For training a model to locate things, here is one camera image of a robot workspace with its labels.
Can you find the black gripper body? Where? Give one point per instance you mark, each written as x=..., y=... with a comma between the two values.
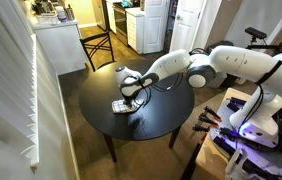
x=129, y=100

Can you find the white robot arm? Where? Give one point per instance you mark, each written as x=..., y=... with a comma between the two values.
x=254, y=121

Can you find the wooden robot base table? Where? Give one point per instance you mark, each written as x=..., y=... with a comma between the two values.
x=209, y=161

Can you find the round black table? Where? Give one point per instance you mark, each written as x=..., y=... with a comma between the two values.
x=162, y=108

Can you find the black orange bar clamp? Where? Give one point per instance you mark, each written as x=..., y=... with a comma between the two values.
x=210, y=117

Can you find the stainless steel oven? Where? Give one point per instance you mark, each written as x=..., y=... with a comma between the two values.
x=120, y=22

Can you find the white kitchen counter cabinet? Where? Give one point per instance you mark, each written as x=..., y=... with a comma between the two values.
x=62, y=45

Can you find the white trash bin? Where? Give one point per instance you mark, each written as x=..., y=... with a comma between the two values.
x=218, y=80

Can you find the metal utensil holder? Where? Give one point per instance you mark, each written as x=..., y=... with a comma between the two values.
x=70, y=14

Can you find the white door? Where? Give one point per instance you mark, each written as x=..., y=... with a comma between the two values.
x=185, y=24

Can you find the white plastic container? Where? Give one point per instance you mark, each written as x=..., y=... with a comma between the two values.
x=61, y=13

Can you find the white vertical window blinds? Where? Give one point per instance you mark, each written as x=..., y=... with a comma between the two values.
x=18, y=82

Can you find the black camera on tripod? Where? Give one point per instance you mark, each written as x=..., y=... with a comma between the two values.
x=255, y=34

